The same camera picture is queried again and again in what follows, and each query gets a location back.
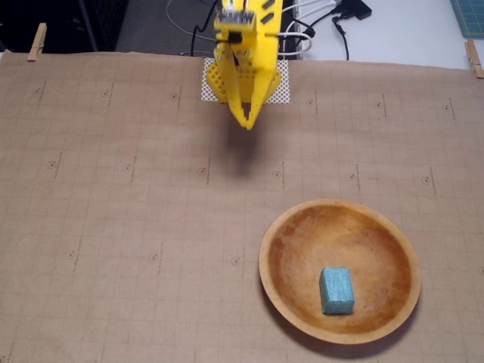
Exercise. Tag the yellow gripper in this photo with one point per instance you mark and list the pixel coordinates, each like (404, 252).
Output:
(252, 77)

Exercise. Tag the blue block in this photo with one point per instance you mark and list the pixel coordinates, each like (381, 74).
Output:
(336, 291)

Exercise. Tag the black power adapter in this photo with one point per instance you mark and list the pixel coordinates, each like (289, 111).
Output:
(357, 9)

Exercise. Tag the small camera circuit board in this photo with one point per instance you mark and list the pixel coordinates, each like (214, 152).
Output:
(234, 18)

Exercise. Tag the green cutting mat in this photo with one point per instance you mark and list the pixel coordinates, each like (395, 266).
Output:
(470, 17)

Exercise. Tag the yellow robot base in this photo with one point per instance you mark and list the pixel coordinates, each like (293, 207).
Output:
(213, 85)

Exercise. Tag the gridded gift wrap paper sheet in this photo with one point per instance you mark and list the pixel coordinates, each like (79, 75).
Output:
(113, 208)

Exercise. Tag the white perforated mat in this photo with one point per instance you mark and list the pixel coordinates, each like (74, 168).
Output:
(283, 94)

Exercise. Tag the wooden clothespin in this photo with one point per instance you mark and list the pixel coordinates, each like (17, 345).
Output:
(36, 43)
(474, 60)

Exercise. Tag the round wooden bowl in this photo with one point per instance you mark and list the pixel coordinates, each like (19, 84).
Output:
(302, 246)

